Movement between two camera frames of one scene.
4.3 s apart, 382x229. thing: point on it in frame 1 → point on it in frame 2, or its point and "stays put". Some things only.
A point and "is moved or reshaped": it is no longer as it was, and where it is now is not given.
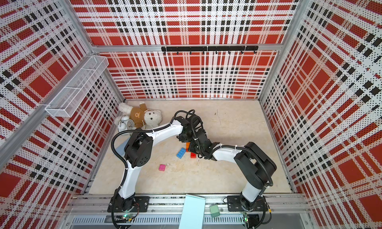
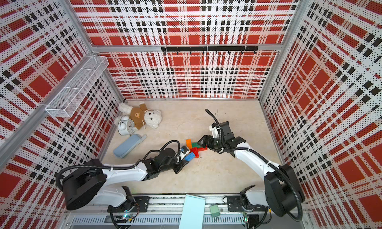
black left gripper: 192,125 → 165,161
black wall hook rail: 228,49 stays put
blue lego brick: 181,153 is moved or reshaped
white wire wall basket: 61,105 stays put
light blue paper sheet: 193,213 stays put
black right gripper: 191,147 → 210,138
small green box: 215,210 stays put
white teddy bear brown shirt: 141,116 stays put
